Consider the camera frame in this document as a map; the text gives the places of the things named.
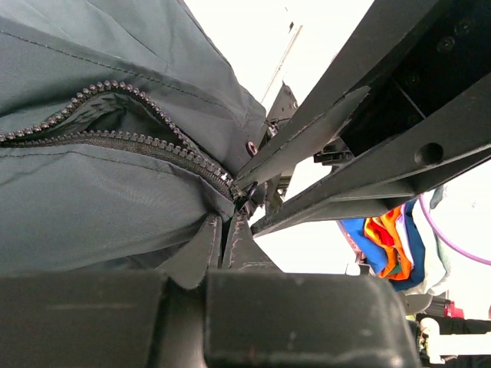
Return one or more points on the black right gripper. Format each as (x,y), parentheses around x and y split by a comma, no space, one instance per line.
(452,56)

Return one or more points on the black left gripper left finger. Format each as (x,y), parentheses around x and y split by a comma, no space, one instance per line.
(151,318)

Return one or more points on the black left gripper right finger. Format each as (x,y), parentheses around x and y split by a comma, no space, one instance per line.
(259,316)

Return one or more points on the grey gradient zip jacket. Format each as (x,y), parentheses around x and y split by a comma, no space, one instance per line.
(122,127)

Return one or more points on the colourful cloth pile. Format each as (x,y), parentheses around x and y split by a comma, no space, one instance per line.
(402,248)

